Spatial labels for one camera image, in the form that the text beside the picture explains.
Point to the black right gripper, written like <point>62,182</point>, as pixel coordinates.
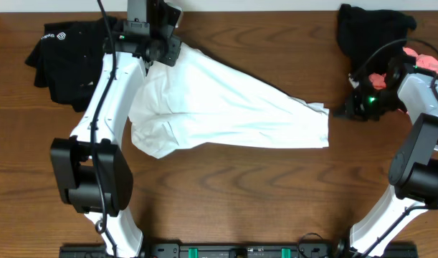
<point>353,110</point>

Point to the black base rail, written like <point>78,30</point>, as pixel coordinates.
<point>307,248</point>

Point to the white t-shirt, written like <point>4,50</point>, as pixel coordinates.
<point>200,100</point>

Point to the black crumpled garment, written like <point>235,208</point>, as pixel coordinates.
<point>372,38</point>

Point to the pink crumpled garment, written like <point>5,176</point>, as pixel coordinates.
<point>419,89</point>

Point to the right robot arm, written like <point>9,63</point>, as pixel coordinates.
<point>413,173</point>

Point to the black jacket with gold buttons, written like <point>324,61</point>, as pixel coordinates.
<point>68,60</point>

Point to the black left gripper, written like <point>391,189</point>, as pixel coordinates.
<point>171,45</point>

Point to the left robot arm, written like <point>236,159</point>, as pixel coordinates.
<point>91,172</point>

